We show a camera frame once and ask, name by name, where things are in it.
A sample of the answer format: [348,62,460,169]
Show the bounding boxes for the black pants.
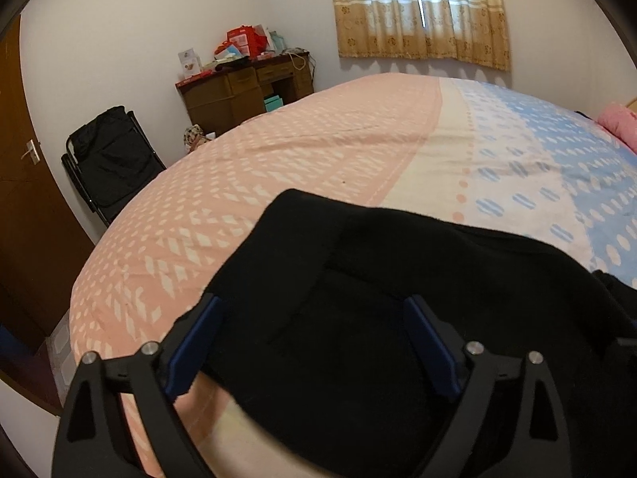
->
[175,189,636,477]

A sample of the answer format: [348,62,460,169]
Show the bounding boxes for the brown wooden door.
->
[1,18,94,415]

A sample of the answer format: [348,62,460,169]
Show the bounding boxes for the black folding chair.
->
[61,106,166,225]

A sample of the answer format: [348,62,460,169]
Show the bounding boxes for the patterned bed sheet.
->
[71,73,636,477]

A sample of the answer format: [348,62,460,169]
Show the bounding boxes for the floral bag on floor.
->
[184,124,215,153]

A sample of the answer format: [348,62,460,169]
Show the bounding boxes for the pink floral pillow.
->
[596,104,637,153]

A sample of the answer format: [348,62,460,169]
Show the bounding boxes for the brown wooden desk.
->
[176,50,314,136]

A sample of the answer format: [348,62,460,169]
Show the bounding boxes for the teal box under desk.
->
[264,95,284,112]

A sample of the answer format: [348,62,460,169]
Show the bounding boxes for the white greeting card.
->
[178,49,202,79]

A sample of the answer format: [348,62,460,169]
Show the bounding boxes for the red gift box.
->
[214,25,269,58]

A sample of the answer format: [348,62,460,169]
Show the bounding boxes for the beige floral curtain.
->
[332,0,511,72]

